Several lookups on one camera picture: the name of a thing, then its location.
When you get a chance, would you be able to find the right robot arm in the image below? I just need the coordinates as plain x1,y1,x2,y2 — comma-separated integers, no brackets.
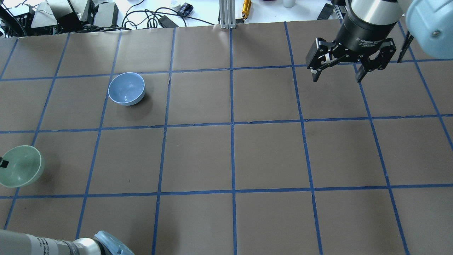
306,0,453,82

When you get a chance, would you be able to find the green bowl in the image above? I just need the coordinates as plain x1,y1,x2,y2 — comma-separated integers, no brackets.
0,145,45,188

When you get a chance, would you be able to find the blue bowl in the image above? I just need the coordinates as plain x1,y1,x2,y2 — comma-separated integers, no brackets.
107,72,146,106

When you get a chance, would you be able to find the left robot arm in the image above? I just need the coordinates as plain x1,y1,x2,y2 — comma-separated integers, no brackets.
1,157,134,255

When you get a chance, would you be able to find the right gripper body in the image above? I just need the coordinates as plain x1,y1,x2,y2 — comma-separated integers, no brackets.
333,12,396,64

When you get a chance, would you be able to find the gold cylinder tool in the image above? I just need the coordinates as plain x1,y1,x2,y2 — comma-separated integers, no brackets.
241,0,252,19

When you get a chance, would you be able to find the black power adapter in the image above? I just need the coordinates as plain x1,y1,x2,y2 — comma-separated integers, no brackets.
157,16,179,28

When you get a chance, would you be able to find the aluminium frame post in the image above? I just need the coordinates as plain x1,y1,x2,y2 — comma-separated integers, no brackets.
219,0,236,29

